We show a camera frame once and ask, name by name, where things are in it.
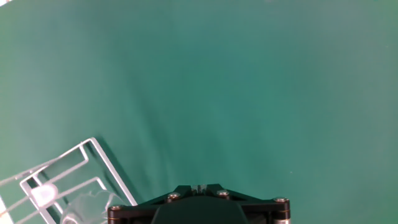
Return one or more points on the clear wine glass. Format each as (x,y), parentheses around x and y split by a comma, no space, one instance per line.
(87,207)

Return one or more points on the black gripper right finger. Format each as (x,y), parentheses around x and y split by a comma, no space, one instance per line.
(264,210)

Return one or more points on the green table mat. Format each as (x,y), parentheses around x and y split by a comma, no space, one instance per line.
(248,93)

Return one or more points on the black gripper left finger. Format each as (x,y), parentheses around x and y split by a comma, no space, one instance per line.
(136,210)

